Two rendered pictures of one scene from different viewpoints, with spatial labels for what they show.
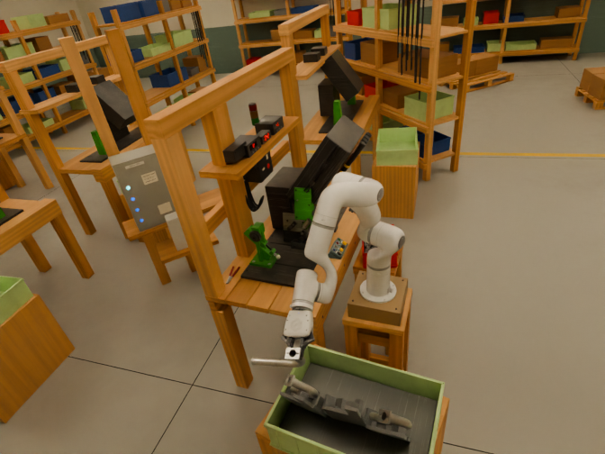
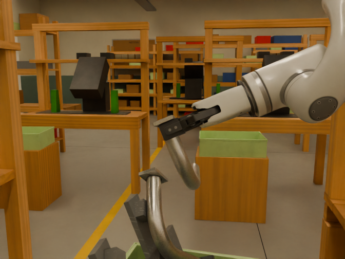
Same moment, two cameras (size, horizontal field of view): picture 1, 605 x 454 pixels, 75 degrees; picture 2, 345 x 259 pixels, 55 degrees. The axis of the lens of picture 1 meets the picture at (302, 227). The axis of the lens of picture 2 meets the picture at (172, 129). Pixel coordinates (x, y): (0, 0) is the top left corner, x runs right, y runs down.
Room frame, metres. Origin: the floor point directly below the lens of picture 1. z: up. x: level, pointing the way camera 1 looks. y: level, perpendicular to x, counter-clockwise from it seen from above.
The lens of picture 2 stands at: (0.76, -0.52, 1.39)
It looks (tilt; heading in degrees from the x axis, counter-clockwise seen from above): 10 degrees down; 75
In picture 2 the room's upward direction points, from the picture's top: straight up
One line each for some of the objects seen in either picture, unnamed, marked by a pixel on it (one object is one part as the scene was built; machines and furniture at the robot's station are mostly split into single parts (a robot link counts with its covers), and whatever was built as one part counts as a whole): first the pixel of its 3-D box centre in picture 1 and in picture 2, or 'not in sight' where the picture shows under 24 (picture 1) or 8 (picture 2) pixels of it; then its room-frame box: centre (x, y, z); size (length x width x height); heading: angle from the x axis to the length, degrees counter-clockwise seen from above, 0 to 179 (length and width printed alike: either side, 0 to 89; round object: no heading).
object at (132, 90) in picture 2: not in sight; (155, 79); (2.91, 9.91, 1.11); 3.01 x 0.54 x 2.23; 158
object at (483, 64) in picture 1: (475, 71); not in sight; (8.03, -3.92, 0.22); 1.20 x 0.80 x 0.44; 108
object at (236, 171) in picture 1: (255, 143); not in sight; (2.37, 0.22, 1.52); 0.90 x 0.25 x 0.04; 154
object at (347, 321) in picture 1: (378, 305); not in sight; (1.51, -0.35, 0.83); 0.32 x 0.32 x 0.04; 65
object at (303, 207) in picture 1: (304, 201); not in sight; (2.16, -0.04, 1.17); 0.13 x 0.12 x 0.20; 154
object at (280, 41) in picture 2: not in sight; (236, 82); (4.24, 6.79, 1.12); 3.01 x 0.54 x 2.24; 158
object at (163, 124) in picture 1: (237, 82); not in sight; (2.39, 0.26, 1.89); 1.50 x 0.09 x 0.09; 154
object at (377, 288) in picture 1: (378, 276); not in sight; (1.51, -0.35, 1.04); 0.19 x 0.19 x 0.18
